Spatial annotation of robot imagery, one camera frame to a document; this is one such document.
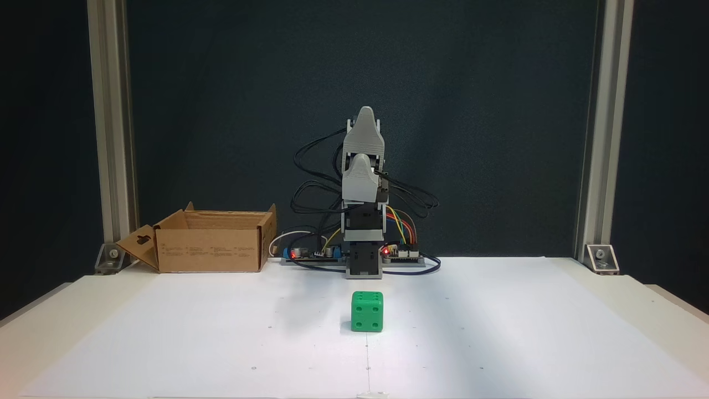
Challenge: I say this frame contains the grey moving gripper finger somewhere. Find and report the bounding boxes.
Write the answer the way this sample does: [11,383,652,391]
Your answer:
[342,154,384,203]

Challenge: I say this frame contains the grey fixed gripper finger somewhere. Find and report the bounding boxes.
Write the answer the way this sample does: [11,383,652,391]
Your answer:
[343,106,384,161]

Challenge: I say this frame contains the green die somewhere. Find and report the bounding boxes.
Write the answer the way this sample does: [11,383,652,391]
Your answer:
[351,291,384,333]

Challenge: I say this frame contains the blue circuit board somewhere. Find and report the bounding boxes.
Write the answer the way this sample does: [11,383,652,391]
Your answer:
[282,245,345,262]

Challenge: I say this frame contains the brown cardboard box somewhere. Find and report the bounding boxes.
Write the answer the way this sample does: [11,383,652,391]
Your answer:
[115,202,278,273]

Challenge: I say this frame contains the coloured jumper wires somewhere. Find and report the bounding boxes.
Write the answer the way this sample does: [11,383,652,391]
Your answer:
[386,205,417,247]

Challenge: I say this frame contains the circuit board with jumper wires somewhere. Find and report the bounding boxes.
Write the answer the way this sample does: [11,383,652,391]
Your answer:
[382,244,422,262]

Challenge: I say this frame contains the white cable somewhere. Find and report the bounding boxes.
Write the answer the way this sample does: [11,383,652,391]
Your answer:
[269,231,314,258]

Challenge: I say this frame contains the dark power cable loop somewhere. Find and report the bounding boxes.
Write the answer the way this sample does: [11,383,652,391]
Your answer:
[382,255,442,276]

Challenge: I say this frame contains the aluminium frame post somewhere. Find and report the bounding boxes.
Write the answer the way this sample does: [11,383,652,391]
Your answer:
[87,0,139,261]
[573,0,635,264]

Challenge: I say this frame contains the metal corner bracket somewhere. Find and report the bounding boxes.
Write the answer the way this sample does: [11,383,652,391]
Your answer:
[94,243,124,275]
[584,244,620,275]

